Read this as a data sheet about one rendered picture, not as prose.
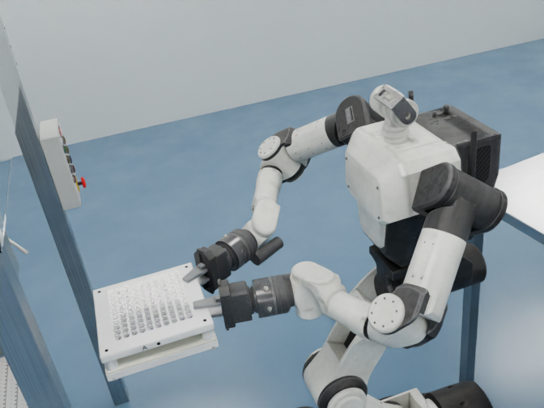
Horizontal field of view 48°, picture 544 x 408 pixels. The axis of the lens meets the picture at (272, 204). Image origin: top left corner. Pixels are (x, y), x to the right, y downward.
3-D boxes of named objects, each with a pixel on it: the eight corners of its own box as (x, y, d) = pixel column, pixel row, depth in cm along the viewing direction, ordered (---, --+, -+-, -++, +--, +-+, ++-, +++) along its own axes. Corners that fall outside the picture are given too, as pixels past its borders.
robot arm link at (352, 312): (346, 327, 137) (415, 366, 122) (318, 315, 130) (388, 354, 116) (367, 283, 138) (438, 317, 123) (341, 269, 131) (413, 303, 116)
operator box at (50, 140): (79, 184, 221) (57, 117, 207) (82, 206, 206) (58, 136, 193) (61, 189, 219) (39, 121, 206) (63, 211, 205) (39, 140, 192)
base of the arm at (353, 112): (357, 137, 173) (386, 108, 168) (377, 167, 165) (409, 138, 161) (324, 117, 163) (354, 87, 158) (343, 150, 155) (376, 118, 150)
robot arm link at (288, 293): (279, 329, 139) (328, 319, 140) (274, 288, 134) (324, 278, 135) (271, 302, 149) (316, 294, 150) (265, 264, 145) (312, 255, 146)
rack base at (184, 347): (108, 381, 131) (104, 373, 130) (99, 312, 152) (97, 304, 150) (218, 346, 136) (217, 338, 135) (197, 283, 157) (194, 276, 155)
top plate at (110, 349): (101, 365, 129) (99, 358, 128) (94, 296, 149) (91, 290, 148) (215, 329, 134) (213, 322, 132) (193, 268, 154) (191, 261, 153)
